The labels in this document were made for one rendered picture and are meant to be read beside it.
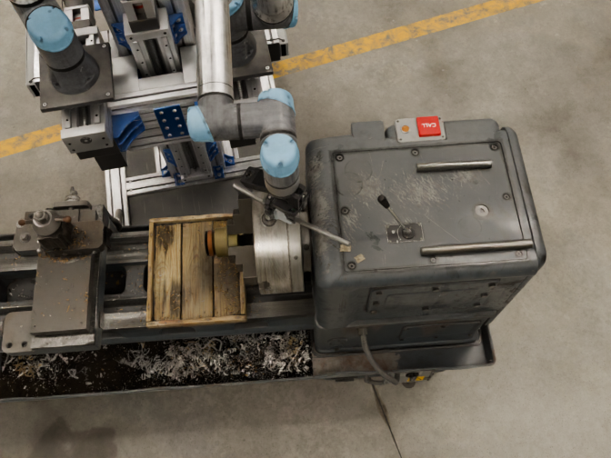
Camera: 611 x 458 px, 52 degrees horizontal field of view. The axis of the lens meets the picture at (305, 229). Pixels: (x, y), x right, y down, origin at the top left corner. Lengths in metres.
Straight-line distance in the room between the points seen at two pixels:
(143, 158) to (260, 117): 1.80
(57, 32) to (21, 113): 1.76
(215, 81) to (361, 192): 0.54
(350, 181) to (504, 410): 1.49
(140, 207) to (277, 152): 1.75
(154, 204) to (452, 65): 1.75
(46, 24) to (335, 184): 0.92
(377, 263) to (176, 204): 1.48
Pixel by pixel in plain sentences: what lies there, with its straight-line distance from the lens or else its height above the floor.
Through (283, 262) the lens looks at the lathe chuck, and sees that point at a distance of 1.67.
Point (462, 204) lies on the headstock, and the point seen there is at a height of 1.26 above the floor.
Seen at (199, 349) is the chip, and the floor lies 0.56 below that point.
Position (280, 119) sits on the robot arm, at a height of 1.67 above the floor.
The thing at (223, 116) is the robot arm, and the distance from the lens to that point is 1.31.
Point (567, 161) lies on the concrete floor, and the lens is 3.42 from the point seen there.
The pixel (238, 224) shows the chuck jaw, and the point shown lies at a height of 1.14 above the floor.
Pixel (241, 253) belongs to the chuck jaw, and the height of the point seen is 1.11.
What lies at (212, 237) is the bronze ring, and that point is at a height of 1.11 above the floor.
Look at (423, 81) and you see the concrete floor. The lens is 3.51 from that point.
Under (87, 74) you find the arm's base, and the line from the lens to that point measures 2.08.
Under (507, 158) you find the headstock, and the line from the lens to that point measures 1.80.
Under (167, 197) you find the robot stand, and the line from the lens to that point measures 2.93.
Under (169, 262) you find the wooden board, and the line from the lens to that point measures 2.04.
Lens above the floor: 2.74
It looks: 65 degrees down
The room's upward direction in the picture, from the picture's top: 2 degrees counter-clockwise
